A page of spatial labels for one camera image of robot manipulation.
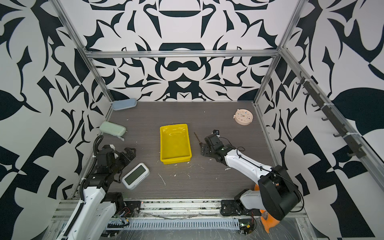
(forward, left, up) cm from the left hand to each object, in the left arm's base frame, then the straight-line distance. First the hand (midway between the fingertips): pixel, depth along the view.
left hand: (130, 151), depth 82 cm
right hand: (+3, -43, -4) cm, 44 cm away
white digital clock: (-11, -2, -8) cm, 14 cm away
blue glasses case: (+46, +18, -10) cm, 51 cm away
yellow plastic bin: (+10, -23, -10) cm, 27 cm away
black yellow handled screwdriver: (+11, -38, -10) cm, 41 cm away
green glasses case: (+22, +20, -9) cm, 31 cm away
